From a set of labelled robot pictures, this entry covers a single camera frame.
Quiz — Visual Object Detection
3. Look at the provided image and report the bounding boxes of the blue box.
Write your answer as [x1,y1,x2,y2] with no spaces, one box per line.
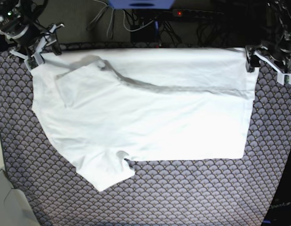
[108,0,174,9]

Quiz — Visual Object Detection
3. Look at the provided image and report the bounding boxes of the patterned fan-print table cloth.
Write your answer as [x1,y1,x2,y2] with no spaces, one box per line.
[0,52,291,226]

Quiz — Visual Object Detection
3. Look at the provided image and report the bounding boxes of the grey cable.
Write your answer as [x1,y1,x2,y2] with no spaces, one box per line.
[85,0,115,40]

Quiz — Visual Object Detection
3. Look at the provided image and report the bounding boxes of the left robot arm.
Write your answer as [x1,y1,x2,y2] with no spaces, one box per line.
[245,0,291,73]

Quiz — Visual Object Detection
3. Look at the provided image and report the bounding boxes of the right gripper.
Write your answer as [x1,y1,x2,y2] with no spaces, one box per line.
[8,23,65,70]

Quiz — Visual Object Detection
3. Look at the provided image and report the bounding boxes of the grey plastic bin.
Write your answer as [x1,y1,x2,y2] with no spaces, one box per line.
[0,169,40,226]

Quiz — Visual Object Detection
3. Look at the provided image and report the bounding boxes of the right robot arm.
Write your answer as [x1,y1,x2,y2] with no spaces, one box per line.
[0,0,291,84]

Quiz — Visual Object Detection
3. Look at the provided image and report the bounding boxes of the white T-shirt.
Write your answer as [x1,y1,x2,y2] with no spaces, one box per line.
[31,48,259,192]

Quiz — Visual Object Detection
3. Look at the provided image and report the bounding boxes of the black OpenArm base plate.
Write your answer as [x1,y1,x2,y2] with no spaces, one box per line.
[262,151,291,226]

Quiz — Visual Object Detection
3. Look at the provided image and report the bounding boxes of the black power strip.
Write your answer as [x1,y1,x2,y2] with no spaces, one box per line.
[172,9,225,19]

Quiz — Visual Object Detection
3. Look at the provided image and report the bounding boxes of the black adapter box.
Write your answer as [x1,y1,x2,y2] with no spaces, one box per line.
[130,23,157,42]

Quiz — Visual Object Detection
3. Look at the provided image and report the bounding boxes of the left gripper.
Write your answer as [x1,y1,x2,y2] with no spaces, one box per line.
[245,40,291,84]

